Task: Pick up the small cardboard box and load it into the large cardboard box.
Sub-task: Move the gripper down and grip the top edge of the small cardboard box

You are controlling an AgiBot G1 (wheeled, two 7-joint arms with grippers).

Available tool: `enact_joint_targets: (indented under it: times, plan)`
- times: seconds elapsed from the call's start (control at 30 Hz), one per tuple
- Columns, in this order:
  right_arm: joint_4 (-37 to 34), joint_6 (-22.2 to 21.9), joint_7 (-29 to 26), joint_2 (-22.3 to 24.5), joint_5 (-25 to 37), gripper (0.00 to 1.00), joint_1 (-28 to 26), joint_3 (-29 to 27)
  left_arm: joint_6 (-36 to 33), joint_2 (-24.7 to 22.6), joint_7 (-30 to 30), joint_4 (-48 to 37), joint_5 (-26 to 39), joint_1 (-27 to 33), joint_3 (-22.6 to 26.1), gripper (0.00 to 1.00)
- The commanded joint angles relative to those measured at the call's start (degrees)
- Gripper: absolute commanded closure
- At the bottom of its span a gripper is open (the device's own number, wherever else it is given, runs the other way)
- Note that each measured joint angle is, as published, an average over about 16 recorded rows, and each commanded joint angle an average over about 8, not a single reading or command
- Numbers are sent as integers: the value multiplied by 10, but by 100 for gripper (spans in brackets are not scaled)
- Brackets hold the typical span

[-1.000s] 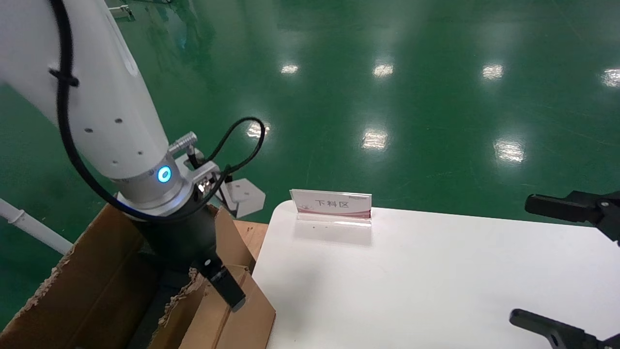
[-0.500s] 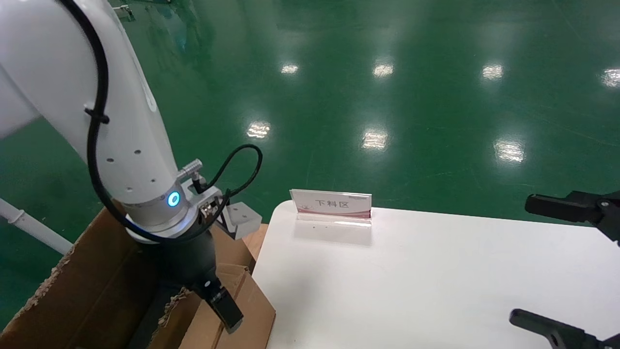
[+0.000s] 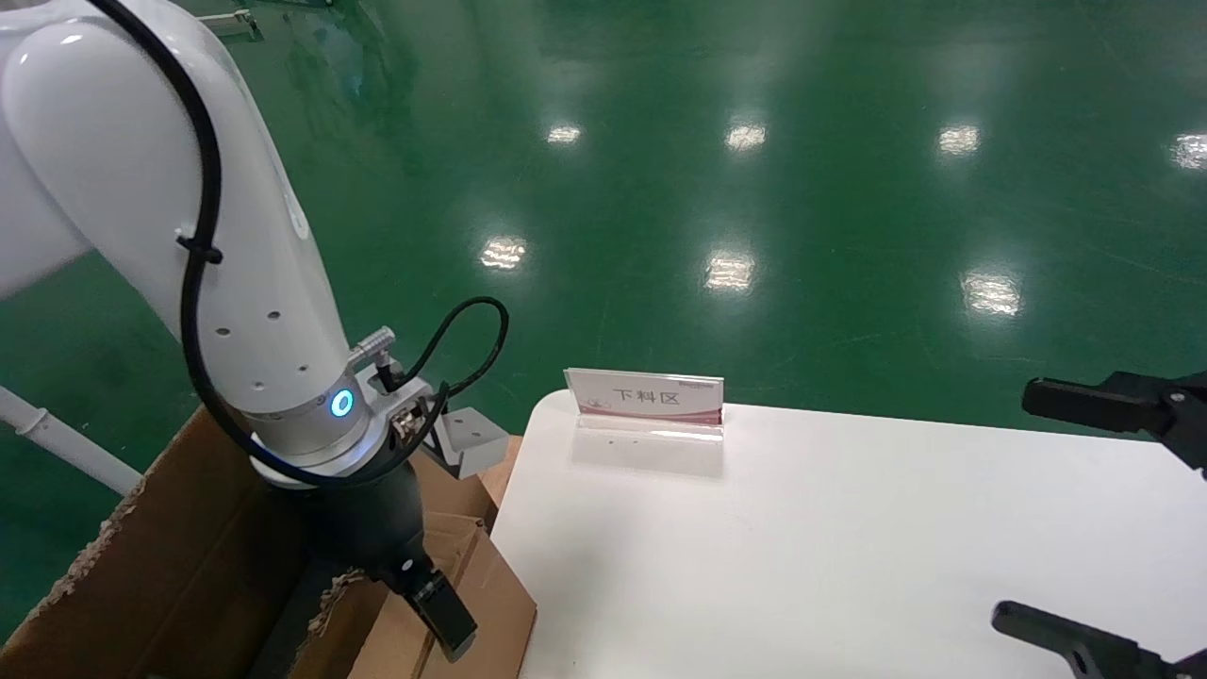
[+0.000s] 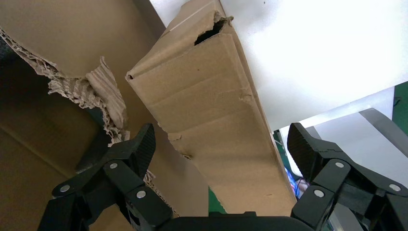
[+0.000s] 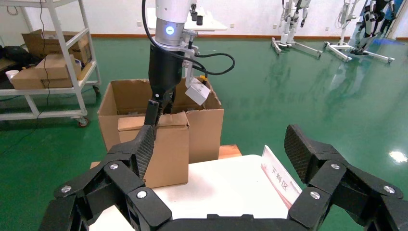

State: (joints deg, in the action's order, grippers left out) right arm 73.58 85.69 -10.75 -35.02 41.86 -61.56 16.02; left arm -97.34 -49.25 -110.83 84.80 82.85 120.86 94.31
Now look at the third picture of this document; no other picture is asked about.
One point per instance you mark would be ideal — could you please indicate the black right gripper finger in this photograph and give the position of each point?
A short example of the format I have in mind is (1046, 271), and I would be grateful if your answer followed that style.
(1084, 404)
(1075, 639)

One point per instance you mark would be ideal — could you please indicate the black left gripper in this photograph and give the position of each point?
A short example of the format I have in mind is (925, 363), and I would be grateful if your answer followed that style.
(368, 528)

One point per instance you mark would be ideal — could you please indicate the small cardboard box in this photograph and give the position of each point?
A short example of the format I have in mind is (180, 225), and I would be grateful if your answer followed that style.
(504, 613)

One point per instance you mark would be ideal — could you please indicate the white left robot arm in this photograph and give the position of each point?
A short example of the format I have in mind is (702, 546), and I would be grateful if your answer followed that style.
(141, 189)

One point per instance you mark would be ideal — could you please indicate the large torn cardboard box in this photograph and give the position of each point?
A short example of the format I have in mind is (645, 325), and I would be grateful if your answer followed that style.
(170, 585)

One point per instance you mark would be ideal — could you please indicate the wooden pallet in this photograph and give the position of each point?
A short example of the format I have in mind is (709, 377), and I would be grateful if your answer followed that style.
(502, 488)

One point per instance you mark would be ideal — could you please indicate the acrylic sign holder with label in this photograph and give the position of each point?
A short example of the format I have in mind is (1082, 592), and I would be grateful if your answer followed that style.
(651, 398)

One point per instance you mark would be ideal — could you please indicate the grey wrist camera housing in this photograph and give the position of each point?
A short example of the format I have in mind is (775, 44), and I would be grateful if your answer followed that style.
(471, 443)

